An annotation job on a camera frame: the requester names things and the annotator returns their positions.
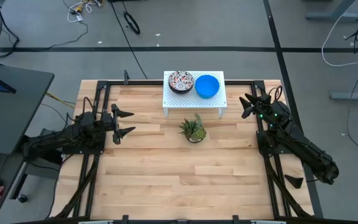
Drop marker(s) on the blue plastic bowl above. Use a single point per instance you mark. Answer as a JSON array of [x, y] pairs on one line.
[[207, 87]]

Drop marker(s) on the black caster wheel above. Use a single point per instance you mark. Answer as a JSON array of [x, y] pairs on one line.
[[22, 198]]

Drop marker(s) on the white perforated metal shelf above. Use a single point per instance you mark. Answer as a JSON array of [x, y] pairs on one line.
[[194, 101]]

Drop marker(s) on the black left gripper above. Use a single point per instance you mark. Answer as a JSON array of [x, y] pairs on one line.
[[116, 124]]

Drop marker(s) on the black aluminium table frame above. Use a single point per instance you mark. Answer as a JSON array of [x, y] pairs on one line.
[[141, 82]]

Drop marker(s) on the grey desk foot plate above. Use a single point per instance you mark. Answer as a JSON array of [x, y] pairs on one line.
[[42, 171]]

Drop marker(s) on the grey table base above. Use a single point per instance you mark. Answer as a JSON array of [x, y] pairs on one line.
[[353, 96], [337, 15]]

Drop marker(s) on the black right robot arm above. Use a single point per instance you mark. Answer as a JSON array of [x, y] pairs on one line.
[[309, 155]]

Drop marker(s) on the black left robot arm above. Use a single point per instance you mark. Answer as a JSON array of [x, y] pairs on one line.
[[57, 140]]

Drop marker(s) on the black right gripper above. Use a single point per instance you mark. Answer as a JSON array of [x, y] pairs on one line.
[[263, 104]]

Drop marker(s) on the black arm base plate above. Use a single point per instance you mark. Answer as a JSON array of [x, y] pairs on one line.
[[79, 150], [262, 146]]

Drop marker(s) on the floral patterned ceramic bowl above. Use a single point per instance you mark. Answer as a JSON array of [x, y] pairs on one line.
[[181, 80]]

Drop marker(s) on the potted succulent plant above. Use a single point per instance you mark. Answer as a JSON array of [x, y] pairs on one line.
[[194, 132]]

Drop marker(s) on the spare black gripper finger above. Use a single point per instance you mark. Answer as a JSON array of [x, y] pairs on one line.
[[294, 181]]

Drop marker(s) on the black office desk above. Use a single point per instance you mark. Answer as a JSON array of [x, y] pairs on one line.
[[17, 118]]

